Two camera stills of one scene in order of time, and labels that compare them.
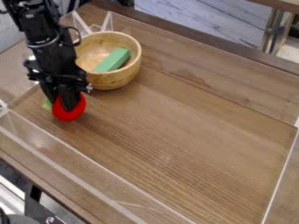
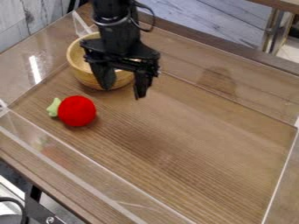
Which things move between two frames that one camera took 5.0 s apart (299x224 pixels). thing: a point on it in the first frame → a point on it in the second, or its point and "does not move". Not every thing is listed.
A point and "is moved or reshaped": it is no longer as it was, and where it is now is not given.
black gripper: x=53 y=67 → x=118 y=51
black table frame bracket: x=33 y=209 does not move
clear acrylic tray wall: x=85 y=189 does not move
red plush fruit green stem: x=60 y=110 is moved or reshaped
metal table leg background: x=277 y=29 does not move
